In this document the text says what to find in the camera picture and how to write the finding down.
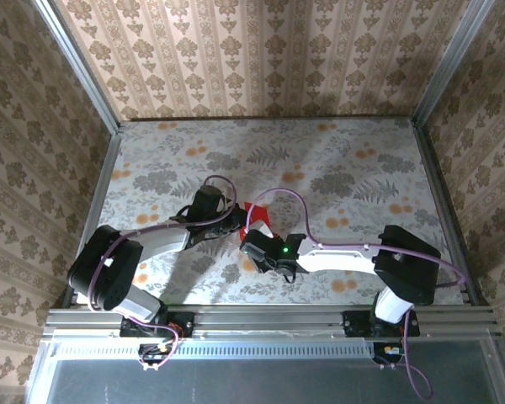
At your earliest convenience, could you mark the grey metal sheet panel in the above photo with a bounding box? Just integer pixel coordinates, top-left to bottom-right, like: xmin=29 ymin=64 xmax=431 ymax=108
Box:
xmin=24 ymin=336 xmax=505 ymax=404

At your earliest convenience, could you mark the floral table covering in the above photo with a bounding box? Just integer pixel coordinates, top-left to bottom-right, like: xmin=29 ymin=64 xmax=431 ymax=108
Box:
xmin=76 ymin=118 xmax=466 ymax=305

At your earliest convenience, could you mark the black yellow power connector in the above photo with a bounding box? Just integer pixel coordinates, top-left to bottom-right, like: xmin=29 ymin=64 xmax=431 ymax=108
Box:
xmin=137 ymin=343 xmax=173 ymax=366
xmin=372 ymin=341 xmax=410 ymax=366

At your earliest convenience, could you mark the aluminium mounting rail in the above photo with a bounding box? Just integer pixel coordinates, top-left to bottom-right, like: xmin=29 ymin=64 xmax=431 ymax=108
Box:
xmin=44 ymin=306 xmax=500 ymax=338

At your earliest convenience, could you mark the slotted grey cable duct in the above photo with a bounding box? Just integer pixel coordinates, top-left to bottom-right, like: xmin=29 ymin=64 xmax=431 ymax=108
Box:
xmin=52 ymin=338 xmax=375 ymax=359

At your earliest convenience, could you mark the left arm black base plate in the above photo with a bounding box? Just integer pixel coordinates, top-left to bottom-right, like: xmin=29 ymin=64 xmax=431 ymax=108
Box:
xmin=120 ymin=310 xmax=194 ymax=338

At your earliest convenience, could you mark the aluminium table side rail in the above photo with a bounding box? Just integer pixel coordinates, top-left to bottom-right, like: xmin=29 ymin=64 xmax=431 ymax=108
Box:
xmin=61 ymin=130 xmax=123 ymax=308
xmin=411 ymin=117 xmax=489 ymax=307

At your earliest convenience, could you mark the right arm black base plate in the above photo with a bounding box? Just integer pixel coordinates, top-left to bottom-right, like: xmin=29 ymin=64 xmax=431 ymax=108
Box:
xmin=343 ymin=310 xmax=421 ymax=338

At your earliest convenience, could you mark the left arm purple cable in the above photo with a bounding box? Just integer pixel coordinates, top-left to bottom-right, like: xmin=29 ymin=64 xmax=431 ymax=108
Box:
xmin=86 ymin=175 xmax=239 ymax=374

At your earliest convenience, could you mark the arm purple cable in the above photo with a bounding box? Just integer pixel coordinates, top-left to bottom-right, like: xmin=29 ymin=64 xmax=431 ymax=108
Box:
xmin=250 ymin=188 xmax=468 ymax=401
xmin=86 ymin=175 xmax=239 ymax=374

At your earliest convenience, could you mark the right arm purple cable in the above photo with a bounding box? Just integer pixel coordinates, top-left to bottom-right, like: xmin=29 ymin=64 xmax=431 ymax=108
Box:
xmin=250 ymin=188 xmax=468 ymax=401

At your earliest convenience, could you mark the aluminium frame post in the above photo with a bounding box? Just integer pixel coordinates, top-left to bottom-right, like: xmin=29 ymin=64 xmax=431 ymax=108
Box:
xmin=29 ymin=0 xmax=122 ymax=135
xmin=411 ymin=0 xmax=498 ymax=127

